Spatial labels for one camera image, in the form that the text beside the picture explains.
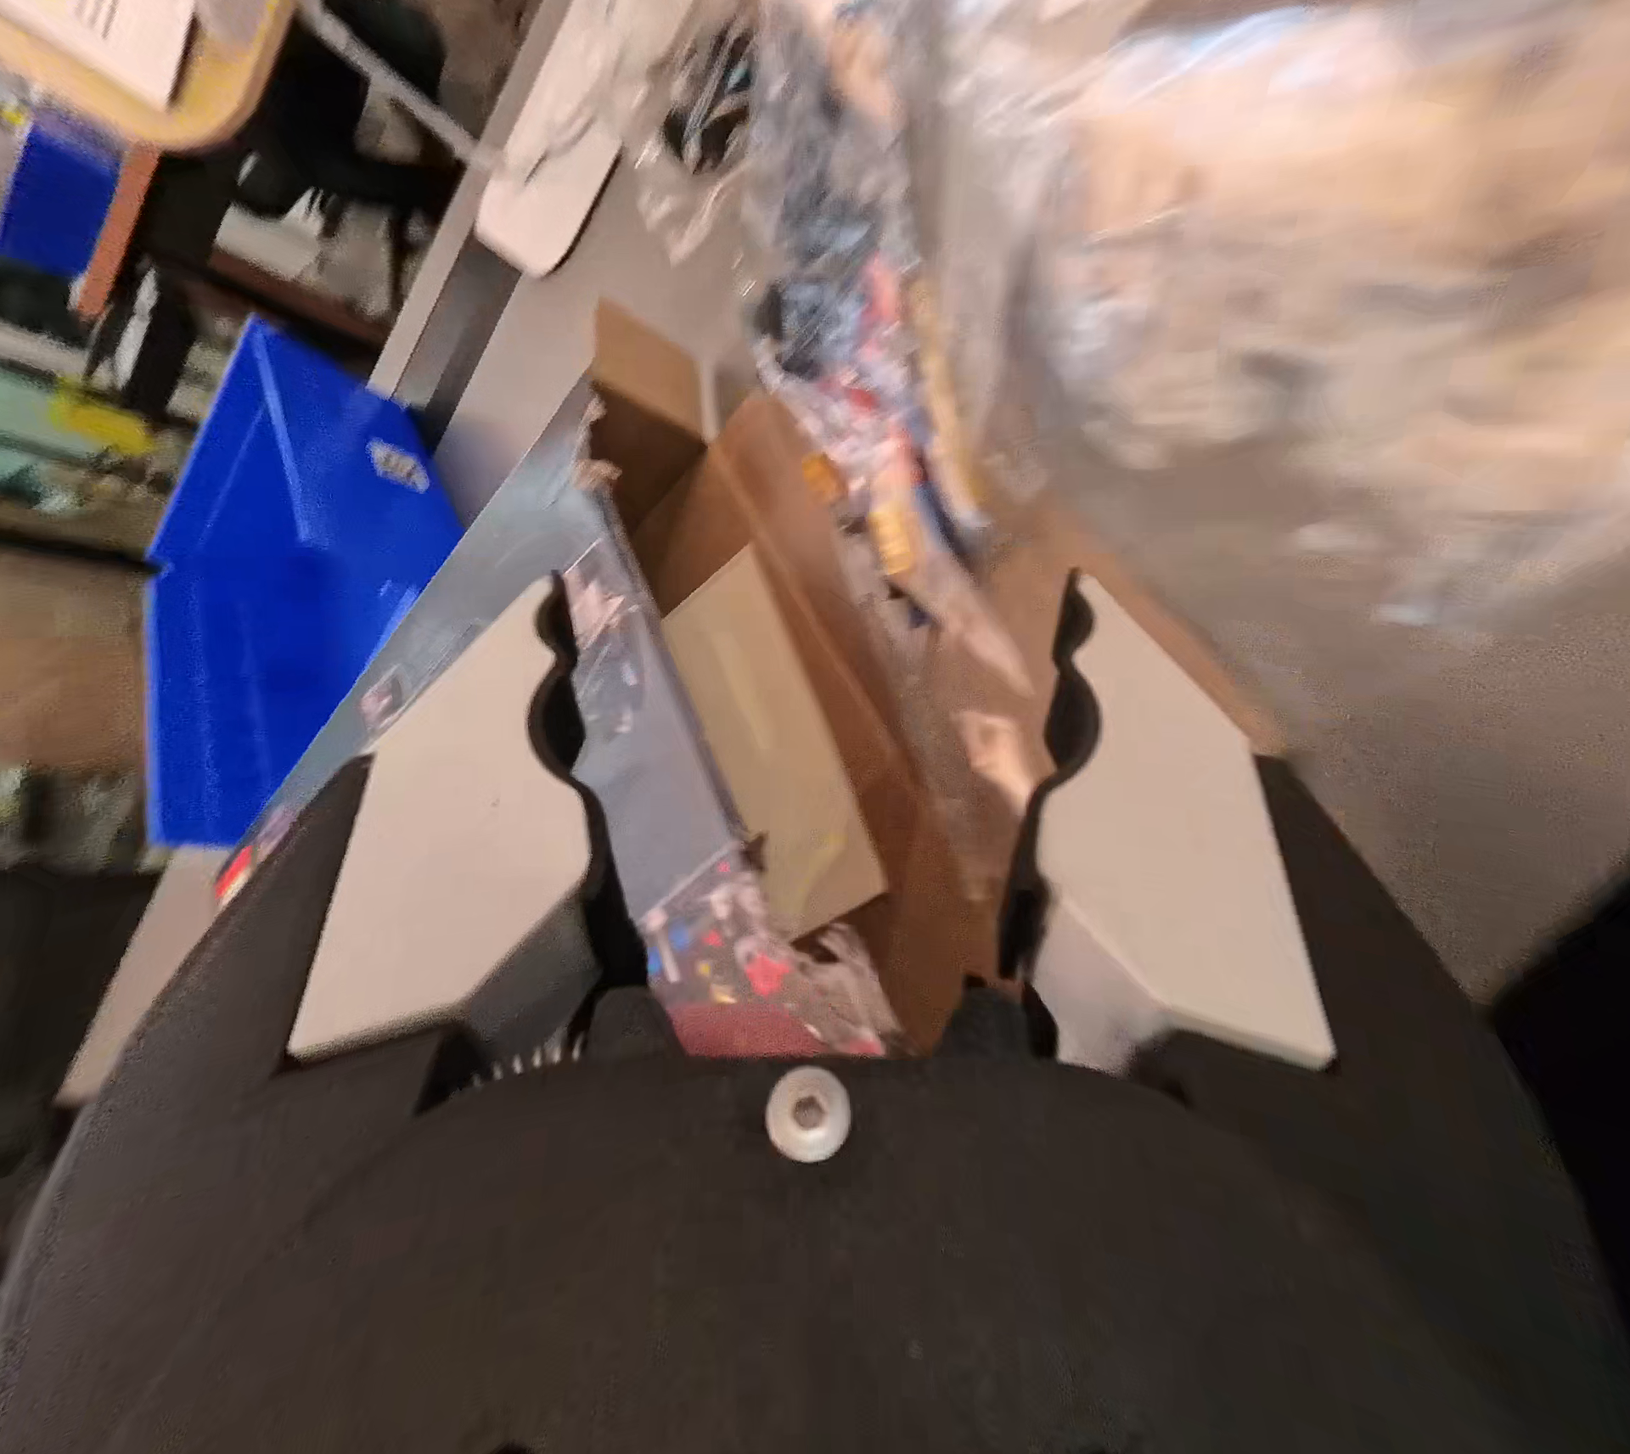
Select blue plastic bin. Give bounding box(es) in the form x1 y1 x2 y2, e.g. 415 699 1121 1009
0 115 125 281
143 314 466 851

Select small clear lego pieces bag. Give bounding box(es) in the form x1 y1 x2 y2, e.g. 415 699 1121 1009
637 857 909 1058

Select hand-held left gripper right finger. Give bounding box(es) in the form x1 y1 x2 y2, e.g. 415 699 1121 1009
996 567 1340 1074

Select white instruction booklet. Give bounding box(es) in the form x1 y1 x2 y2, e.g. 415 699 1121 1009
660 546 891 935

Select white rounded table top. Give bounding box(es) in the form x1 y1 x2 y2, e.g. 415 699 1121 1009
476 0 639 281

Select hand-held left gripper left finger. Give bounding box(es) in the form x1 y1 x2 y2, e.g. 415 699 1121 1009
287 573 646 1070

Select printed cardboard lego box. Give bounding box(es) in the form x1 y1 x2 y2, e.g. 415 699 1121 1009
215 301 1281 1056

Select clear plastic lego pieces bag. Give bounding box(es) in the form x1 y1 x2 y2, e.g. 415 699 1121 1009
597 0 1630 706

